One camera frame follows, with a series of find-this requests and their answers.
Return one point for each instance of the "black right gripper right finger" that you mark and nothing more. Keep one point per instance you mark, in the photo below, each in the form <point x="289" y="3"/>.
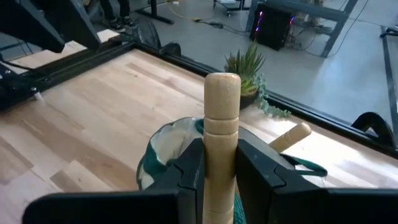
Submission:
<point x="311" y="208"/>

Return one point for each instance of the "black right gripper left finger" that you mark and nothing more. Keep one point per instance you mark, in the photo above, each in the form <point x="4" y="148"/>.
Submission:
<point x="124" y="208"/>

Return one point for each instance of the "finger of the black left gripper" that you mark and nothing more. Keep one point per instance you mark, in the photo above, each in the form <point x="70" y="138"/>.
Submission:
<point x="76" y="21"/>
<point x="28" y="18"/>

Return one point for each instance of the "beige green gardening bag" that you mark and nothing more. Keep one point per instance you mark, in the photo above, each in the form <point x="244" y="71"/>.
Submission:
<point x="174" y="140"/>

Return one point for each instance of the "narrow steel garden trowel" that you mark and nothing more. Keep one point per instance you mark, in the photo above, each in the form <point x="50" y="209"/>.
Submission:
<point x="221" y="99"/>

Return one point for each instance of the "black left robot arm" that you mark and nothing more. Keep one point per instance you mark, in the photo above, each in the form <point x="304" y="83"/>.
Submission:
<point x="15" y="90"/>

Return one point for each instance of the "person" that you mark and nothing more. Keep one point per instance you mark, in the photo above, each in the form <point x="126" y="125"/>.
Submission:
<point x="107" y="7"/>

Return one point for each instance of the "person's shoe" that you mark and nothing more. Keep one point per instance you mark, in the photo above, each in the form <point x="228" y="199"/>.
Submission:
<point x="128" y="21"/>
<point x="117" y="25"/>

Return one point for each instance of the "black stand foot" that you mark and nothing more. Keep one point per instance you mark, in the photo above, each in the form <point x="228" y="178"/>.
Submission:
<point x="155" y="18"/>

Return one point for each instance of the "potted succulent plant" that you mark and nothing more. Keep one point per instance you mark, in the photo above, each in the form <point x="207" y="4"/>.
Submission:
<point x="245" y="71"/>

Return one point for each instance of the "black computer tower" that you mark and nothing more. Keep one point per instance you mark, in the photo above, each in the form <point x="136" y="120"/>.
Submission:
<point x="270" y="28"/>

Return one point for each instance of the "black desk frame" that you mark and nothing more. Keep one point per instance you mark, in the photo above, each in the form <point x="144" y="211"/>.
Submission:
<point x="337" y="34"/>

